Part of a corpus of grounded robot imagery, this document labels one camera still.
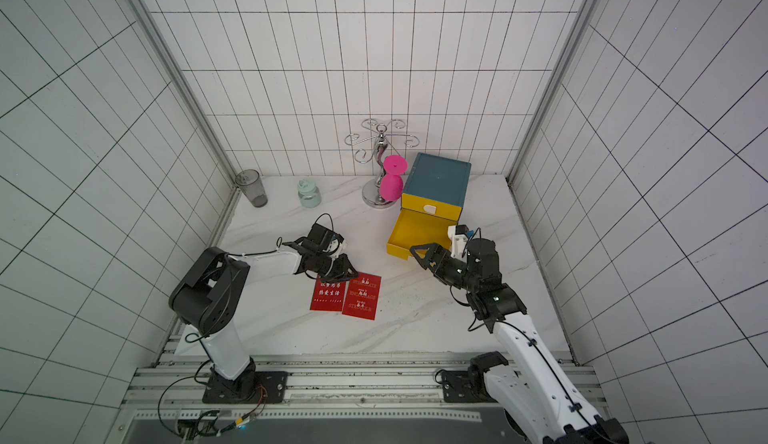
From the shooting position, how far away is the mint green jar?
1059mm

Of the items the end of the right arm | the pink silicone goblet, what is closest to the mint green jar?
the pink silicone goblet

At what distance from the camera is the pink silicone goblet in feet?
2.94

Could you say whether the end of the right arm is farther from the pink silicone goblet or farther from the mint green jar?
the mint green jar

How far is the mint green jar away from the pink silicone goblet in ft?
0.90

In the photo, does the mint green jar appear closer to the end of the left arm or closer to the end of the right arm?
the end of the left arm
